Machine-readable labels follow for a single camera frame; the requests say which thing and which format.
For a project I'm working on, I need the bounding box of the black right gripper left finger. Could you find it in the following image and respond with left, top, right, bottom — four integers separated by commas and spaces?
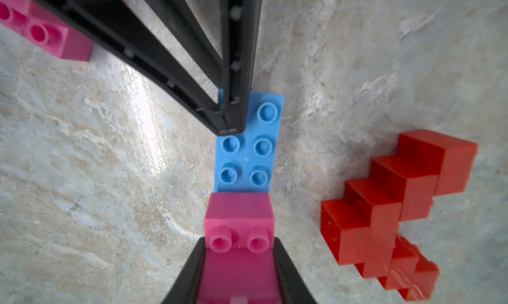
161, 237, 206, 304

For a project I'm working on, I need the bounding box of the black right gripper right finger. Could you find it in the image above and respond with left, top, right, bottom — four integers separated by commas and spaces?
273, 238, 317, 304

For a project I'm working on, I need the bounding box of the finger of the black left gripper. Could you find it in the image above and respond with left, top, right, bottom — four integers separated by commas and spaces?
145, 0, 262, 136
33, 0, 238, 136

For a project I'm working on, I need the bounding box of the pink lego brick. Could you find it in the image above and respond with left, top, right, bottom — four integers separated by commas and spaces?
1, 0, 93, 62
197, 192, 282, 303

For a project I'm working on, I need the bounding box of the red long lego brick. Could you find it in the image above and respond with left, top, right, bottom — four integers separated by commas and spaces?
321, 178, 402, 279

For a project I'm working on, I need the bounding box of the blue lego brick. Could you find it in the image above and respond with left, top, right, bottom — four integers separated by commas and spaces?
214, 92, 284, 193

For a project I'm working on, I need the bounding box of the red square lego brick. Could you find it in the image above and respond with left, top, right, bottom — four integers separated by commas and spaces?
369, 155, 438, 222
378, 235, 440, 302
397, 130, 478, 196

